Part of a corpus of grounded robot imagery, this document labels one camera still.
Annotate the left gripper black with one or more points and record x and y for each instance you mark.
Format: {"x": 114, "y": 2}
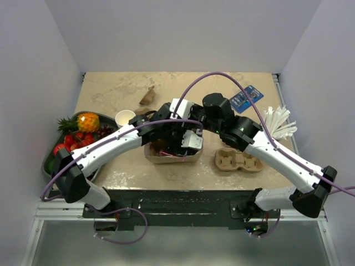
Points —
{"x": 173, "y": 148}

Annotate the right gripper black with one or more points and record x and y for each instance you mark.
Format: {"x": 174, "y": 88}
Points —
{"x": 193, "y": 108}

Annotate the pink beige paper bag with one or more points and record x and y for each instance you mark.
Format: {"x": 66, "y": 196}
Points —
{"x": 158, "y": 152}

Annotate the single cardboard cup carrier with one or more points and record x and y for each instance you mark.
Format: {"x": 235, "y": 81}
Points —
{"x": 148, "y": 98}

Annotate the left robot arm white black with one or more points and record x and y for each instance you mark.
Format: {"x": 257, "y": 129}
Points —
{"x": 71, "y": 169}

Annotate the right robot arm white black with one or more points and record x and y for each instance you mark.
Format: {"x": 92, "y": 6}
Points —
{"x": 310, "y": 183}

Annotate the blue razor package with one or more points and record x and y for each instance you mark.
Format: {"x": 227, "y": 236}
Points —
{"x": 240, "y": 102}

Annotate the dark red grapes bunch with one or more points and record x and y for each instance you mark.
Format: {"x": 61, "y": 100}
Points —
{"x": 104, "y": 131}

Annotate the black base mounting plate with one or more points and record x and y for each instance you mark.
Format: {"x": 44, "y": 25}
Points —
{"x": 181, "y": 209}

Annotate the toy pineapple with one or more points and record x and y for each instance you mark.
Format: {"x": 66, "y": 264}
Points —
{"x": 85, "y": 122}

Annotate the red apple rear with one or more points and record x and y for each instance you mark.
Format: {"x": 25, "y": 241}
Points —
{"x": 60, "y": 147}

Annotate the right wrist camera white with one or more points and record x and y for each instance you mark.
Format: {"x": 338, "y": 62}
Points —
{"x": 181, "y": 112}

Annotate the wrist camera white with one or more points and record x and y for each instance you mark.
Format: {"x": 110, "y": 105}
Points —
{"x": 192, "y": 140}
{"x": 181, "y": 112}

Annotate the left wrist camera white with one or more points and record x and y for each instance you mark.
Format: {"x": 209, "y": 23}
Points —
{"x": 192, "y": 140}

